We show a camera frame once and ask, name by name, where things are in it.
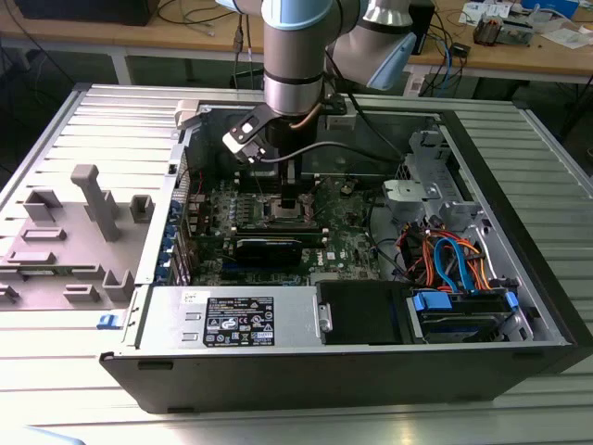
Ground wire locking lever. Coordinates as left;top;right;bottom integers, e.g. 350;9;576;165
249;160;268;200
307;179;327;223

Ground metal socket cover frame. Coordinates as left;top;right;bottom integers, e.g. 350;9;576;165
298;189;325;223

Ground silver CPU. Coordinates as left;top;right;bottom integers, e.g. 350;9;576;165
273;203;305;222

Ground RAM slot white clips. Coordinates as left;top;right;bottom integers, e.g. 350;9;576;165
234;182;322;188
234;172;322;180

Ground metal CPU socket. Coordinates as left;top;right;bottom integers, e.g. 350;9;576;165
259;191;321;229

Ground green motherboard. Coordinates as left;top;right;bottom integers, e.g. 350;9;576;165
187;172;388;286

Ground black graphics card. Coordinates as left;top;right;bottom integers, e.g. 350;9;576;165
234;238;303;269

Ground silver perforated drive cage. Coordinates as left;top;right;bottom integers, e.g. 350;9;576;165
382;129;487;233

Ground black upright box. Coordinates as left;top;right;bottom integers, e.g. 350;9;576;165
410;0;436;57

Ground copper heat sink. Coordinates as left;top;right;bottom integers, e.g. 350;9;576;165
473;13;501;46

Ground hard disk in blue carrier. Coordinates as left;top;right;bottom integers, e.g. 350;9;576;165
407;287;523;345

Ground silver power supply unit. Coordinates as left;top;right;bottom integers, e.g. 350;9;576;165
136;285;322;352

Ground wooden desk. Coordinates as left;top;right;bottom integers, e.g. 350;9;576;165
0;0;593;78

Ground white box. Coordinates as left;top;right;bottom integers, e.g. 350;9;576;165
462;0;511;18

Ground black flat box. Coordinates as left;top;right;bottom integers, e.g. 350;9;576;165
16;0;152;27

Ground grey parts rack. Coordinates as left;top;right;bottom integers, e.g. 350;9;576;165
0;164;157;312

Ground grey electronic device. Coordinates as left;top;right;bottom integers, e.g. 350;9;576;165
499;18;543;46

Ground black open PC case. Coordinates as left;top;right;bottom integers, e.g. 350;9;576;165
99;102;593;416

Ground blue box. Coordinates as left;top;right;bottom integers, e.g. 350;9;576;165
521;0;580;19

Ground white paper sheets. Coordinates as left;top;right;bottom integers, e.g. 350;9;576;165
541;27;593;51

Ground black camera cable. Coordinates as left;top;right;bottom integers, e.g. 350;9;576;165
263;140;407;164

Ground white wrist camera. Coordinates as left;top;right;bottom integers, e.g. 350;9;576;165
221;118;269;164

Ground thick black cable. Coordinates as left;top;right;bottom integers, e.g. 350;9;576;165
363;192;409;284

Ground red orange power wires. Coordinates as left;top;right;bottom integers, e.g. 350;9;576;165
396;223;439;285

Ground blue hanging cable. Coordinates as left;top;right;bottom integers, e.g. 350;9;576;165
442;39;460;96

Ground blue wire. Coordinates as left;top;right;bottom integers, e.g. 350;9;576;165
433;235;479;296

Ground orange wire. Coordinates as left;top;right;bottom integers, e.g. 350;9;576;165
456;235;500;293

